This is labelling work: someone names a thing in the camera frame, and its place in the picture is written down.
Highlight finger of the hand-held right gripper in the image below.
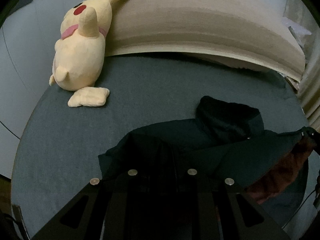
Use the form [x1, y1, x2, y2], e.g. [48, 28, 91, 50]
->
[301, 127, 320, 153]

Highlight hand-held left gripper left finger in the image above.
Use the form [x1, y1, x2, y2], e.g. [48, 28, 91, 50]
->
[31, 142, 163, 240]

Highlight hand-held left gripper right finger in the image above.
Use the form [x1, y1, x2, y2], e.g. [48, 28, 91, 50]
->
[162, 142, 292, 240]

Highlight dark navy puffer jacket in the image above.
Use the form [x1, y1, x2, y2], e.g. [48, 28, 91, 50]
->
[98, 95, 315, 205]

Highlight yellow plush toy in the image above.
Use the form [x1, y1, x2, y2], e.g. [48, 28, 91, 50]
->
[49, 0, 137, 108]

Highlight beige bed cover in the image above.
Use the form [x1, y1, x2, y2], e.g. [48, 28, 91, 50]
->
[84, 0, 307, 83]

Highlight black cable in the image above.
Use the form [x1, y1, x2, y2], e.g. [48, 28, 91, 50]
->
[282, 169, 320, 230]

